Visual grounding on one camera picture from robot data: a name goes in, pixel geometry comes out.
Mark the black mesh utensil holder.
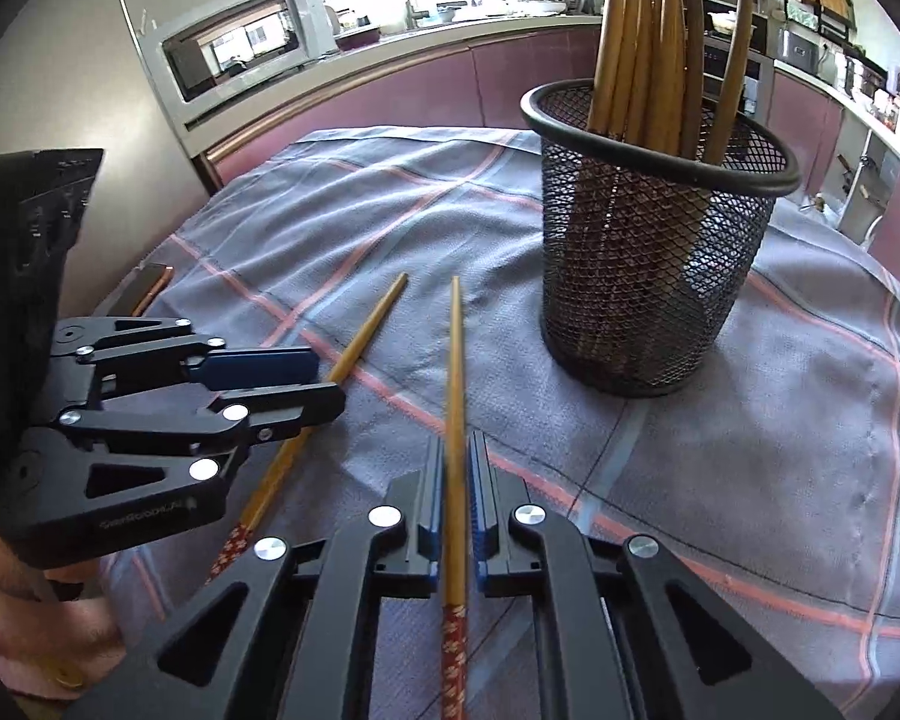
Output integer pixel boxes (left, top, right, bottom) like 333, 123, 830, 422
520, 79, 802, 398

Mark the person's left forearm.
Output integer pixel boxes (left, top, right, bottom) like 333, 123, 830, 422
0, 517, 128, 698

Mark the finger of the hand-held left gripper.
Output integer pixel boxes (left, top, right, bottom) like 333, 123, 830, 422
58, 382, 346, 502
49, 315, 320, 392

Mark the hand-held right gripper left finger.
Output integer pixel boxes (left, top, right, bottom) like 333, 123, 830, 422
64, 450, 447, 720

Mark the silver refrigerator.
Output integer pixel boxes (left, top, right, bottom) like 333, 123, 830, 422
0, 0, 222, 301

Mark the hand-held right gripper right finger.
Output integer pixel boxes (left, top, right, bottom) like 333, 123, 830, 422
469, 427, 845, 720

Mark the silver microwave oven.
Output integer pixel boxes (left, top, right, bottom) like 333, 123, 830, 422
141, 0, 340, 158

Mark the grey plaid tablecloth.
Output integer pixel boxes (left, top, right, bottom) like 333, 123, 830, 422
94, 124, 900, 720

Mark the silver metal box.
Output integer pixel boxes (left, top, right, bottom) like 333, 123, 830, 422
776, 26, 826, 68

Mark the black built-in oven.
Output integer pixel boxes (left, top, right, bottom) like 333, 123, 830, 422
701, 0, 777, 115

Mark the person's left hand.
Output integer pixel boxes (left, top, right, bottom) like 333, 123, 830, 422
45, 556, 107, 605

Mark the copper edged smartphone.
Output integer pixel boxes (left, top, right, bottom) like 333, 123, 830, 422
131, 262, 175, 316

